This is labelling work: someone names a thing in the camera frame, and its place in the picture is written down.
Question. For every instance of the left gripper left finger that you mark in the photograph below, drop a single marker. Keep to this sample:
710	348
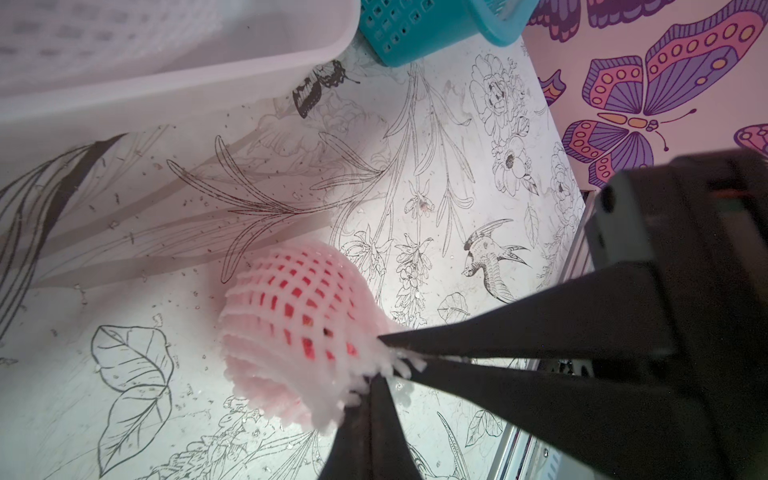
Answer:
350	457

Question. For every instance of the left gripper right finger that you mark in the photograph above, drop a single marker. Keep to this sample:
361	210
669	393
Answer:
390	455

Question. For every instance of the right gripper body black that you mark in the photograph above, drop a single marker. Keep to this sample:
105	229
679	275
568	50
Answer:
700	222

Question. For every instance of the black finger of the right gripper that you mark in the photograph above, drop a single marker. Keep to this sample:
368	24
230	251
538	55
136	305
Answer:
625	430
613	313

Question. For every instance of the netted apple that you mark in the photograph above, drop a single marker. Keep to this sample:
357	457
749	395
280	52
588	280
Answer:
310	298

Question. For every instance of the right teal plastic basket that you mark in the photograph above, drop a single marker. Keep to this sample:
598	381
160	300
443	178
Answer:
402	31

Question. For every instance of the white plastic tray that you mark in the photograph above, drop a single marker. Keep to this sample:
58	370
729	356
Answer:
263	50

